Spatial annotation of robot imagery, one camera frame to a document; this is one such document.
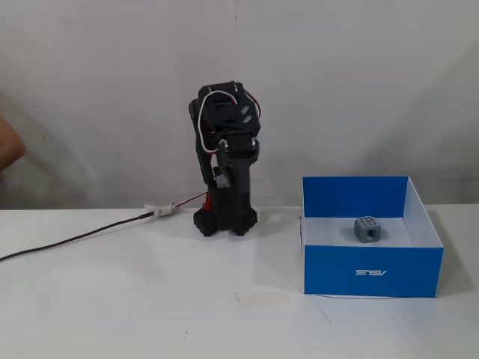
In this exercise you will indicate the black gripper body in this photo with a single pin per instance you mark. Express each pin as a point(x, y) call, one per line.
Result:
point(236, 170)

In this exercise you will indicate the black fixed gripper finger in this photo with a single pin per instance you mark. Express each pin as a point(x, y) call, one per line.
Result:
point(238, 211)

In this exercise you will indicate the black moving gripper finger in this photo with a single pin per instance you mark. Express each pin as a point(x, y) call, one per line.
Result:
point(218, 209)

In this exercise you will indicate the gray cube block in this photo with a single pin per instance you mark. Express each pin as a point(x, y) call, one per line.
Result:
point(367, 230)

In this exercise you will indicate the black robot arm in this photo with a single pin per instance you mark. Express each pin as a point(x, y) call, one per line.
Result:
point(209, 112)

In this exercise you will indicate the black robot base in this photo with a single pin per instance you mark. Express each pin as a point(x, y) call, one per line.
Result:
point(205, 222)

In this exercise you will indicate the blue cardboard box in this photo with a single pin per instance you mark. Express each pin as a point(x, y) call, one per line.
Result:
point(370, 269)

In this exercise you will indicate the person's hand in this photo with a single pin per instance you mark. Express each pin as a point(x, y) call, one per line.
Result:
point(9, 144)

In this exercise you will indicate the clear tape strip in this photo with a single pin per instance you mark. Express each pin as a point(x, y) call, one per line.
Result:
point(262, 298)

